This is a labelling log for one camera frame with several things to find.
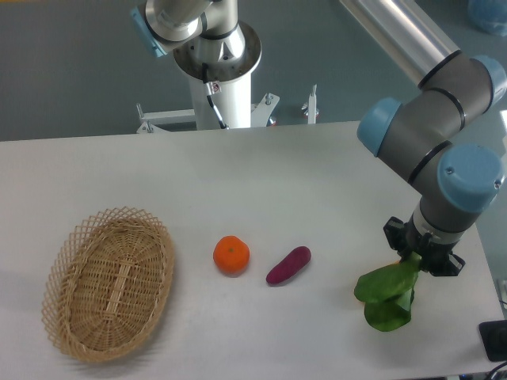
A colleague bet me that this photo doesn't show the orange mandarin fruit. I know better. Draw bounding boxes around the orange mandarin fruit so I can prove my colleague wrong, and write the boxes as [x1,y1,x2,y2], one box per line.
[213,235,250,276]

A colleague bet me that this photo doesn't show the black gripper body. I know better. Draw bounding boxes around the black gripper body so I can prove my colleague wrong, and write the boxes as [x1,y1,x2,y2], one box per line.
[383,216,465,276]

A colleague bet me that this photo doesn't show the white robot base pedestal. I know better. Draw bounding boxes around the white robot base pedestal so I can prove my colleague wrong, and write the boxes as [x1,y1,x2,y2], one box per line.
[136,21,280,134]

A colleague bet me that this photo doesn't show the black device at table edge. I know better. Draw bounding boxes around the black device at table edge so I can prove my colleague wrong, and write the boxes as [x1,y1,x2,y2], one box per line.
[478,320,506,362]

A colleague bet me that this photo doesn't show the white metal stand foot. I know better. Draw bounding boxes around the white metal stand foot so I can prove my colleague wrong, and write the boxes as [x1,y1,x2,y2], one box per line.
[301,84,320,124]

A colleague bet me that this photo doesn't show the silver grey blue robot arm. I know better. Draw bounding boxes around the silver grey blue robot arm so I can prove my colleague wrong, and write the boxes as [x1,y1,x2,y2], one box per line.
[131,1,506,276]

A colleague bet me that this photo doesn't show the purple sweet potato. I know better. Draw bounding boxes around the purple sweet potato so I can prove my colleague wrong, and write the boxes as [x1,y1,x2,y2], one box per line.
[265,246,312,286]

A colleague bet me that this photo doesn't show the woven wicker basket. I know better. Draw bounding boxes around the woven wicker basket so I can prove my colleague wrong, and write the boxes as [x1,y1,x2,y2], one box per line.
[42,207,175,363]

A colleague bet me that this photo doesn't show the green leafy vegetable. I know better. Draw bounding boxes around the green leafy vegetable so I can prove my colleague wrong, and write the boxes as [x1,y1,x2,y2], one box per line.
[353,253,421,332]

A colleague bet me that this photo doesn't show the blue bag in corner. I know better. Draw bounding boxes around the blue bag in corner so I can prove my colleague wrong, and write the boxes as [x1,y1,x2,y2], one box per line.
[467,0,506,36]

